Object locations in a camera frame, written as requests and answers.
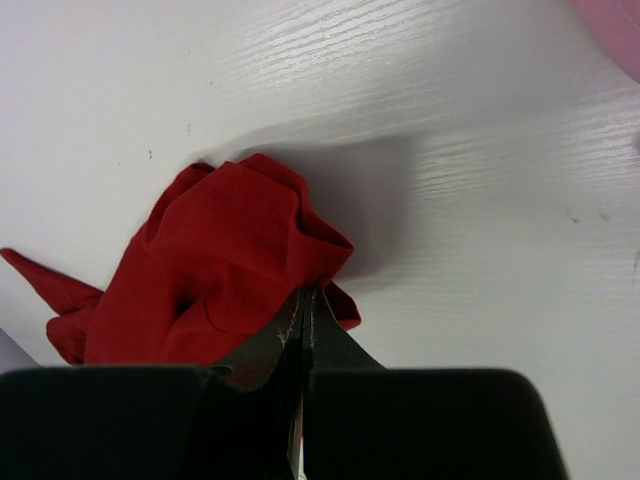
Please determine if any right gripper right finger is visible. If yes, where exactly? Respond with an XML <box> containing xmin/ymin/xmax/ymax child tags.
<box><xmin>302</xmin><ymin>286</ymin><xmax>384</xmax><ymax>370</ymax></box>

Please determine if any pink t shirt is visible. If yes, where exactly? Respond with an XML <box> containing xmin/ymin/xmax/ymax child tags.
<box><xmin>569</xmin><ymin>0</ymin><xmax>640</xmax><ymax>83</ymax></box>

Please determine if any red t shirt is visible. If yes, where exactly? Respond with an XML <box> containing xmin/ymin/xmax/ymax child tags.
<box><xmin>1</xmin><ymin>154</ymin><xmax>361</xmax><ymax>365</ymax></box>

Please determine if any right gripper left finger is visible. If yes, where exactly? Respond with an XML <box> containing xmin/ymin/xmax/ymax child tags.
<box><xmin>212</xmin><ymin>290</ymin><xmax>305</xmax><ymax>390</ymax></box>

